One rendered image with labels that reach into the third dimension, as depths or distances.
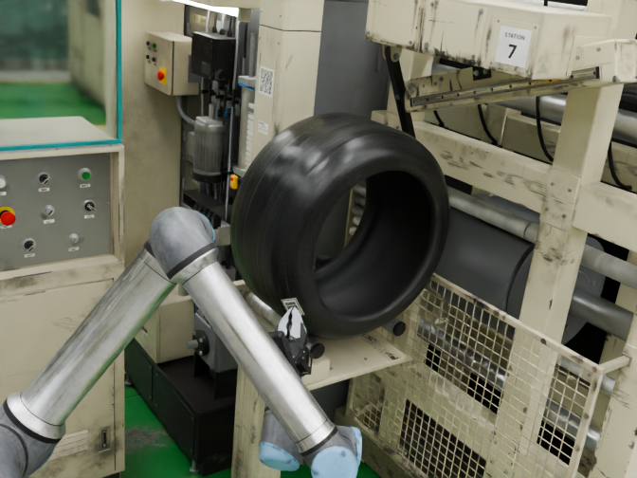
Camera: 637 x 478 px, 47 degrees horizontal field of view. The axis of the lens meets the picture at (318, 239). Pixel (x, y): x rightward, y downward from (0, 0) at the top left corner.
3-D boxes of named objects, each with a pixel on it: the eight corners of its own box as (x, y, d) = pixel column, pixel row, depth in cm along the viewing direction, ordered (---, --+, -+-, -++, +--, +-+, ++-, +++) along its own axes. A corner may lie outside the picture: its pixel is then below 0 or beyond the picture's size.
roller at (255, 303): (253, 286, 214) (260, 296, 217) (242, 296, 213) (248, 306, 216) (321, 340, 188) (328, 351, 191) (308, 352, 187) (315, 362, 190)
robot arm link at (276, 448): (301, 475, 163) (257, 470, 163) (306, 420, 170) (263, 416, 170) (302, 463, 155) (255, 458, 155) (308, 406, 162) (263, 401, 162)
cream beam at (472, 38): (361, 40, 206) (368, -15, 201) (427, 42, 220) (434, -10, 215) (530, 82, 161) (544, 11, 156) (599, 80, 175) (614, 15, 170)
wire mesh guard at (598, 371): (344, 416, 266) (367, 238, 241) (348, 414, 267) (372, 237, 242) (540, 592, 199) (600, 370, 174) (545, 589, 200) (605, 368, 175)
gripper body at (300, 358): (285, 354, 180) (280, 400, 173) (271, 339, 173) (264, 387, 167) (314, 351, 177) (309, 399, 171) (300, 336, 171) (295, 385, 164)
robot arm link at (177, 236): (172, 192, 144) (373, 474, 142) (185, 196, 156) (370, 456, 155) (124, 226, 144) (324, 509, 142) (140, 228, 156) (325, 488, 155)
